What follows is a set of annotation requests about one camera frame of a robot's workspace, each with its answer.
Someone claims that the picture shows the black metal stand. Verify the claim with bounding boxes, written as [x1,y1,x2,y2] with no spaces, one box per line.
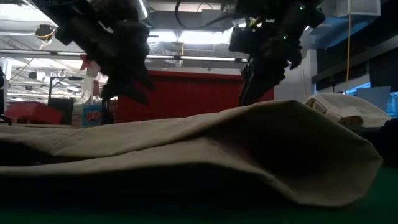
[47,75,84,118]

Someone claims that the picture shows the cream white garment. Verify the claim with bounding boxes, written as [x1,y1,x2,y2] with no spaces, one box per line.
[303,91,392,128]

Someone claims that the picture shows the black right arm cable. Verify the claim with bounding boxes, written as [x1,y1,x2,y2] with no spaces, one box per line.
[173,0,239,31]

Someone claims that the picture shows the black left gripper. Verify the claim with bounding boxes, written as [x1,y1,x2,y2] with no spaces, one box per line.
[93,19,156,105]

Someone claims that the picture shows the grey monitor panel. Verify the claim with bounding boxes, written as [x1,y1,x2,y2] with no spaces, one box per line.
[356,86,392,112]

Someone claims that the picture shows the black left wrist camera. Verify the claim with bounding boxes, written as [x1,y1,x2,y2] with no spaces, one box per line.
[88,0,140,23]

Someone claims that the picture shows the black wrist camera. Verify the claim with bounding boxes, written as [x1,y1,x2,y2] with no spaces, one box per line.
[88,0,140,23]
[228,26,261,54]

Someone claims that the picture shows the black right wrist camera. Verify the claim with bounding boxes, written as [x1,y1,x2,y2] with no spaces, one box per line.
[228,26,261,54]

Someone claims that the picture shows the yellow black cable reel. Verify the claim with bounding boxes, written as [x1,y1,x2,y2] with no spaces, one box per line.
[33,24,57,42]

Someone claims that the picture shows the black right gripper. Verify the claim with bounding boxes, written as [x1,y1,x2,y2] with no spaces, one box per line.
[238,35,303,106]

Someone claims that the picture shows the spray bottle red trigger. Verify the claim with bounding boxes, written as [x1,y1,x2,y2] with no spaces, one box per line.
[71,54,109,129]

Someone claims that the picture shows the green table mat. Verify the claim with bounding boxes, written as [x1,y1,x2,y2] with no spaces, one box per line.
[0,167,398,224]

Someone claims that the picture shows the red plastic bin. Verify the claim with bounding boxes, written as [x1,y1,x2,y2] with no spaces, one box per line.
[115,70,275,124]
[4,100,65,126]

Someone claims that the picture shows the black shorts with logo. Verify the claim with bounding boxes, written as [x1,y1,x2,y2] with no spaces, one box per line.
[353,118,398,168]

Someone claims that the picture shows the khaki shorts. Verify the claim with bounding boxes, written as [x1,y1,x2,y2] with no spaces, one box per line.
[0,99,384,208]

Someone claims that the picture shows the yellow hanging cable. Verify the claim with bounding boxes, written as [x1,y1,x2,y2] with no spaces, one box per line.
[344,14,353,95]

